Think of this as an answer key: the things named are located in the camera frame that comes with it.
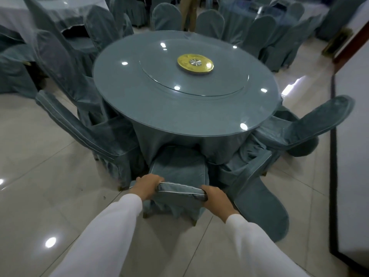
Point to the gold black trash bin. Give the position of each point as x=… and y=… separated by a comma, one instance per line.
x=337, y=43

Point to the round white clothed table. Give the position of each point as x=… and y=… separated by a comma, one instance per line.
x=17, y=17

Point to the person's right hand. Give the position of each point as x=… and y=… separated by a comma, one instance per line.
x=219, y=203

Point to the round glass turntable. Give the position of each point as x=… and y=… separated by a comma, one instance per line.
x=161, y=72

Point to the person's right forearm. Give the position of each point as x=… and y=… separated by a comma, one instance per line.
x=259, y=250

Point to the person's left forearm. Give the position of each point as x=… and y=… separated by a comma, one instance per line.
x=101, y=242

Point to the person's left hand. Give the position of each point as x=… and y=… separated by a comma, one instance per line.
x=147, y=186

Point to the round teal table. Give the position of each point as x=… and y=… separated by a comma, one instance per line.
x=253, y=10
x=187, y=112

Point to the red wooden door frame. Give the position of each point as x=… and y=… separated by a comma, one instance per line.
x=353, y=46

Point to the teal tablecloth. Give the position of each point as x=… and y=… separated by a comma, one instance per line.
x=161, y=144

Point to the gold turntable hub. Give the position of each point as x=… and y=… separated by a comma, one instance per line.
x=195, y=64

